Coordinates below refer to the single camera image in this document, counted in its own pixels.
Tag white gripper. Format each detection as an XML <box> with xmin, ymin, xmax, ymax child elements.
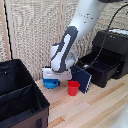
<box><xmin>41</xmin><ymin>66</ymin><xmax>73</xmax><ymax>82</ymax></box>

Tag blue plastic bowl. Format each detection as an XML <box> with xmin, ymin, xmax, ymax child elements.
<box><xmin>42</xmin><ymin>78</ymin><xmax>61</xmax><ymax>90</ymax></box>

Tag black air fryer body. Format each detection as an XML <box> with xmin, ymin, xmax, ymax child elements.
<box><xmin>92</xmin><ymin>28</ymin><xmax>128</xmax><ymax>80</ymax></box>

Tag red plastic cup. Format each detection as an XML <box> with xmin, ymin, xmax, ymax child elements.
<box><xmin>67</xmin><ymin>80</ymin><xmax>81</xmax><ymax>97</ymax></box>

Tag dark blue book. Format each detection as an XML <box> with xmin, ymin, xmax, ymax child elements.
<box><xmin>70</xmin><ymin>64</ymin><xmax>93</xmax><ymax>95</ymax></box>

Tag black fabric storage box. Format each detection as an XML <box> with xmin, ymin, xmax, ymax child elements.
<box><xmin>0</xmin><ymin>58</ymin><xmax>51</xmax><ymax>128</ymax></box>

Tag beige woven folding screen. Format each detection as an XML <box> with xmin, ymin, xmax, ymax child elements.
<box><xmin>0</xmin><ymin>0</ymin><xmax>128</xmax><ymax>82</ymax></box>

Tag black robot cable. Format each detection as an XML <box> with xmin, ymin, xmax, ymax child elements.
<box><xmin>71</xmin><ymin>2</ymin><xmax>128</xmax><ymax>74</ymax></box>

